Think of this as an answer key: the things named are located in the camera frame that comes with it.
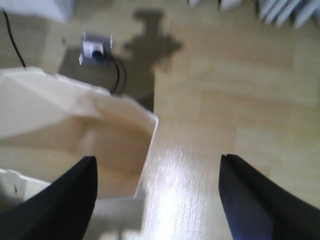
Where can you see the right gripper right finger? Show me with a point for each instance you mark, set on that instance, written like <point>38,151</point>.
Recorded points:
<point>258,209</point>

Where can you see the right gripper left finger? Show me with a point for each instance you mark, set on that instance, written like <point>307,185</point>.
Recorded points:
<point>62,211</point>

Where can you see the white plastic trash bin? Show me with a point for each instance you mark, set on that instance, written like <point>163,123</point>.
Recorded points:
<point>48,123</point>

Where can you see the floor power outlet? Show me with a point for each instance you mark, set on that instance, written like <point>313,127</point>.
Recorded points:
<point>95,48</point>

